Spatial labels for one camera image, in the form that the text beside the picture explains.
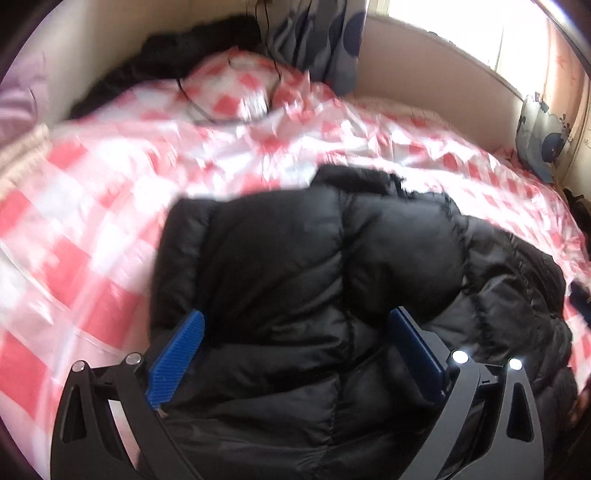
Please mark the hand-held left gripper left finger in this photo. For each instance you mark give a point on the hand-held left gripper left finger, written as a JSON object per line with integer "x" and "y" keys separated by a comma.
{"x": 178, "y": 355}

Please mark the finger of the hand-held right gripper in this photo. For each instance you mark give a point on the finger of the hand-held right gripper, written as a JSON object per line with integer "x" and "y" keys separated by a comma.
{"x": 581, "y": 300}

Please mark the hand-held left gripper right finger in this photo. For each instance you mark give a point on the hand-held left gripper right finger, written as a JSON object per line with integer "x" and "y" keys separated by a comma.
{"x": 415, "y": 353}

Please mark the black puffer jacket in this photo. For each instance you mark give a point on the black puffer jacket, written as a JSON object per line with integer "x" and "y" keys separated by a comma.
{"x": 300, "y": 258}

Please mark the brown fur garment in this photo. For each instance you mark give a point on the brown fur garment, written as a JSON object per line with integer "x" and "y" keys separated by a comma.
{"x": 579, "y": 201}

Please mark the blue printed curtain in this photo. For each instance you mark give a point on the blue printed curtain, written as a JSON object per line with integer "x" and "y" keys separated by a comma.
{"x": 323, "y": 46}
{"x": 545, "y": 143}

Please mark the pink checkered bed sheet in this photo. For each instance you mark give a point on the pink checkered bed sheet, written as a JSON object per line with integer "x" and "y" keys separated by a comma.
{"x": 92, "y": 207}

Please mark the beige blanket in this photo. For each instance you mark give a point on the beige blanket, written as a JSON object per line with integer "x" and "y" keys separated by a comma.
{"x": 23, "y": 152}

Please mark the purple garment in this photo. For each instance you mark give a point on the purple garment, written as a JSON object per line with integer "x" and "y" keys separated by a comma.
{"x": 18, "y": 101}

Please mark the window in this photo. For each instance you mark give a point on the window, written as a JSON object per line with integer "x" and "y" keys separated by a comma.
{"x": 452, "y": 27}

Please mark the black garment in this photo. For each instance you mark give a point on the black garment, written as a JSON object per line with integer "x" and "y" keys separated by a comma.
{"x": 184, "y": 50}

